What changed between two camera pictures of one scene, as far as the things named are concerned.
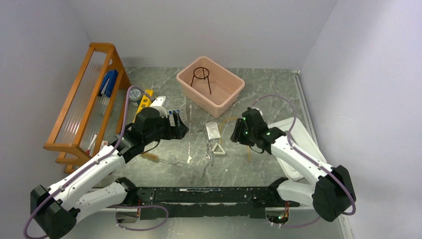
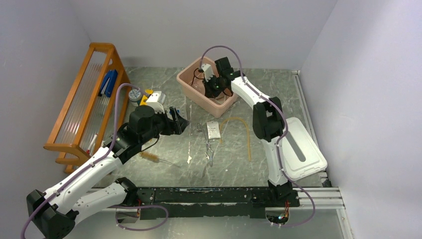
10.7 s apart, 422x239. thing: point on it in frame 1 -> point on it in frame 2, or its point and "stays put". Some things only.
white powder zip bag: [213, 131] stays put
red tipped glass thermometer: [88, 150] stays put
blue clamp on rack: [108, 83] stays put
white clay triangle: [213, 149] -> [222, 97]
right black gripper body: [248, 134] -> [214, 86]
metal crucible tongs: [210, 155] stays put
